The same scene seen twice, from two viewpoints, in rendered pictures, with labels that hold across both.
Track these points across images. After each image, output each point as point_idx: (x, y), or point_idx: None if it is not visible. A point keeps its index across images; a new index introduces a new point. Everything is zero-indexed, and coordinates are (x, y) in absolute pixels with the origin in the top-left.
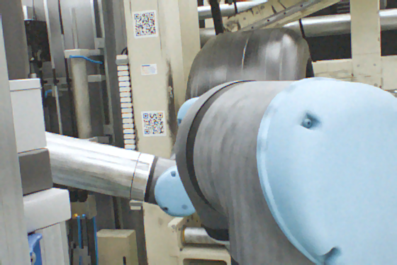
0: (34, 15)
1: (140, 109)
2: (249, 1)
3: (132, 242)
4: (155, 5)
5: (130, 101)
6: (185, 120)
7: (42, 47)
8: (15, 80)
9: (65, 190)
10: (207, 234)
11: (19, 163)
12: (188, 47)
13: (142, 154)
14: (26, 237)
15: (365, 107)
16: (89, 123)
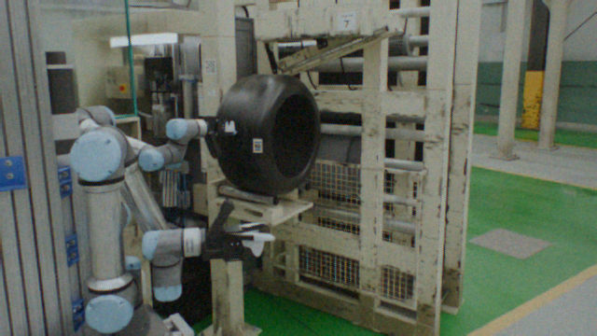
0: (167, 53)
1: (206, 115)
2: None
3: None
4: (215, 56)
5: (202, 109)
6: None
7: (168, 73)
8: (67, 114)
9: None
10: (229, 190)
11: (67, 142)
12: (267, 73)
13: (140, 143)
14: (56, 165)
15: (91, 140)
16: (190, 119)
